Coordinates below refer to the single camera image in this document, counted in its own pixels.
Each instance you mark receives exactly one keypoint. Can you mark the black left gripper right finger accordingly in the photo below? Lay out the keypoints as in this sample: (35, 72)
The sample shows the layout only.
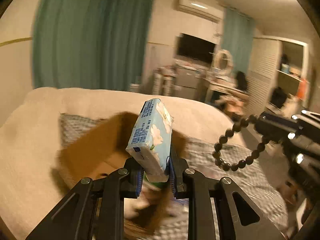
(218, 209)

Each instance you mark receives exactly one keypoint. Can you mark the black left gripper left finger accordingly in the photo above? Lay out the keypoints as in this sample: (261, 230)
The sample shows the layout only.
(93, 209)

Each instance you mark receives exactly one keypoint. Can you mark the light blue tissue pack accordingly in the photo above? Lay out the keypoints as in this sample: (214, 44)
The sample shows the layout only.
(150, 140)

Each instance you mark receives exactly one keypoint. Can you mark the grey checkered cloth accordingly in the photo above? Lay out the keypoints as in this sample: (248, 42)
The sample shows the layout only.
(251, 180)

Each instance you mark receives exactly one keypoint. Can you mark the white wardrobe shelf unit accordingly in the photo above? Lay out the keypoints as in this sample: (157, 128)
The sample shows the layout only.
(278, 62)

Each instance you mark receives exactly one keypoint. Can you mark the white dressing table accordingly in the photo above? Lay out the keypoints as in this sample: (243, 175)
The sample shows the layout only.
(212, 86)

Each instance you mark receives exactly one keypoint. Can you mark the brown cardboard box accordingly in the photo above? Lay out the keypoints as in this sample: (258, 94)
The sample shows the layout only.
(95, 148)

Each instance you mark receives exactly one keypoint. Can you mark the round vanity mirror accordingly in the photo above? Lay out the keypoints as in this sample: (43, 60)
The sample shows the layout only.
(223, 61)

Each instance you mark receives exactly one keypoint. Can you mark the small teal curtain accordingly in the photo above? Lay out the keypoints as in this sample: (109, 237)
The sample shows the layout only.
(237, 38)

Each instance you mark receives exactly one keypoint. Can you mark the grey cabinet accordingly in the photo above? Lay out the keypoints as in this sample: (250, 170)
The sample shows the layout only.
(187, 81)

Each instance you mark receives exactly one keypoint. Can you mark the white drawer unit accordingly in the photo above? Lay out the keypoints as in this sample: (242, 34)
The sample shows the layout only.
(163, 83)

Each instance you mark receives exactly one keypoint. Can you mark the white air conditioner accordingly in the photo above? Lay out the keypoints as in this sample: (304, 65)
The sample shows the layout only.
(198, 9)

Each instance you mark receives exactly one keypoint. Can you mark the large teal curtain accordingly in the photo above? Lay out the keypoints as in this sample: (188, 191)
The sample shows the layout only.
(92, 44)

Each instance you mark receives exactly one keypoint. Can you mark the black wall television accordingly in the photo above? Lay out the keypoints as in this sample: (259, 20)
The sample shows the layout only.
(195, 48)

